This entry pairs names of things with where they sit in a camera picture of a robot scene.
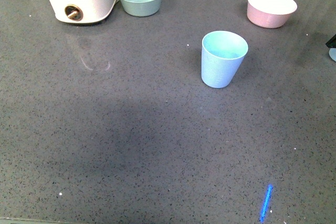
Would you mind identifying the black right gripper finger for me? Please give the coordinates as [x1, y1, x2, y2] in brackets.
[326, 35, 336, 48]

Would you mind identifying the light blue cup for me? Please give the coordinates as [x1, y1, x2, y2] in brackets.
[201, 31, 248, 88]
[329, 48, 336, 61]

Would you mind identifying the pink bowl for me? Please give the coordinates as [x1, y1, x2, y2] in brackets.
[247, 0, 298, 29]

